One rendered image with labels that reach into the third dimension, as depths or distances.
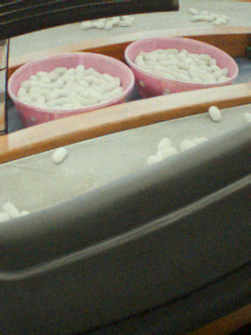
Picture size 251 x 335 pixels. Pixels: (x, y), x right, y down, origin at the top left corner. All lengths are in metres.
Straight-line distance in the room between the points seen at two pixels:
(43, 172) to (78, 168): 0.06
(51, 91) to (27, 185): 0.33
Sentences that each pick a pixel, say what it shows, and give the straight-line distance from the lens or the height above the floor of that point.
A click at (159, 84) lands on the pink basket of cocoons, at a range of 1.23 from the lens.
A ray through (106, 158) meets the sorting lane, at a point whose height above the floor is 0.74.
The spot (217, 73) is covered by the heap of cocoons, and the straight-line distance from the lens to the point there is 1.34.
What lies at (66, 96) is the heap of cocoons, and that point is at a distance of 1.21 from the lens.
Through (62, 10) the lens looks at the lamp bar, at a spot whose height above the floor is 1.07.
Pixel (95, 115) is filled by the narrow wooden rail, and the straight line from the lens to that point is 1.08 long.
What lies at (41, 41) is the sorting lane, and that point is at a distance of 1.48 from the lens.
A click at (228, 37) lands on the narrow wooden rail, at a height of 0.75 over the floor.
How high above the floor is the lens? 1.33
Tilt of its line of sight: 36 degrees down
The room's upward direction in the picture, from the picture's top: 4 degrees clockwise
